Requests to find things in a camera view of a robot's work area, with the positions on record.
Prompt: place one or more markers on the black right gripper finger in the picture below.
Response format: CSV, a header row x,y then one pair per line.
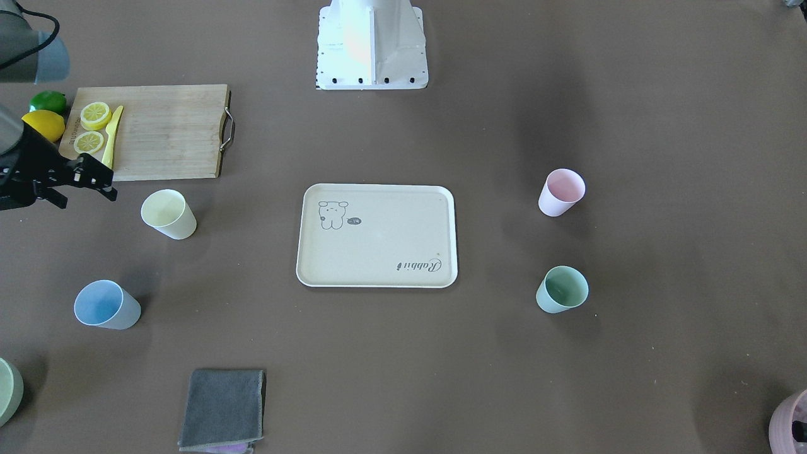
x,y
89,173
52,195

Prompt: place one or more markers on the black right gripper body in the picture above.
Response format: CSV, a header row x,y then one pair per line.
x,y
39,159

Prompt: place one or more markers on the cream yellow plastic cup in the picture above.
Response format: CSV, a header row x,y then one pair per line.
x,y
168,212

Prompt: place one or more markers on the pink plastic cup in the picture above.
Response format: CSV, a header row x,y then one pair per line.
x,y
561,191

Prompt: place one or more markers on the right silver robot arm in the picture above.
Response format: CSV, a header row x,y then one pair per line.
x,y
31,51

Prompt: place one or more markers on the beige rabbit print tray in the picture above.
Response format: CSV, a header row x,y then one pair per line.
x,y
377,236

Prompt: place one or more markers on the yellow plastic knife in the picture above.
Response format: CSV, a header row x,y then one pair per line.
x,y
111,130

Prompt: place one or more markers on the lower lemon half slice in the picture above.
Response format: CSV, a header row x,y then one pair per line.
x,y
89,142

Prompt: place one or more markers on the lemon half slice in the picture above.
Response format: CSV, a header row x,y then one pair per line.
x,y
89,142
95,116

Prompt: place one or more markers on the upper whole yellow lemon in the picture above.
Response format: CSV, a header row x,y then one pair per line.
x,y
49,124

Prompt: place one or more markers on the upper lemon half slice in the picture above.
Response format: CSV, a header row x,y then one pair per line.
x,y
95,116

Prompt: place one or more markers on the green lime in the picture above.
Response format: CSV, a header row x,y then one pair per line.
x,y
48,100

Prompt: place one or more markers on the bamboo cutting board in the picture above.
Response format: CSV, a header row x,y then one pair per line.
x,y
165,132

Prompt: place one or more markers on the light blue plastic cup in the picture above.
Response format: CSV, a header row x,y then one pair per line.
x,y
107,305

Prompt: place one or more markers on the pale green bowl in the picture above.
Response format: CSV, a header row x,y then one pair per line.
x,y
12,389

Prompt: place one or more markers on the grey folded cloth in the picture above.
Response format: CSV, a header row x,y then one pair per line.
x,y
223,412

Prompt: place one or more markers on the mint green plastic cup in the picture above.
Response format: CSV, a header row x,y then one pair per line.
x,y
561,289

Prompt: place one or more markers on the pink mixing bowl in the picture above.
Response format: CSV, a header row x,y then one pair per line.
x,y
787,425

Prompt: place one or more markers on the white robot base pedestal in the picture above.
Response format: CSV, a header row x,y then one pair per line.
x,y
371,45

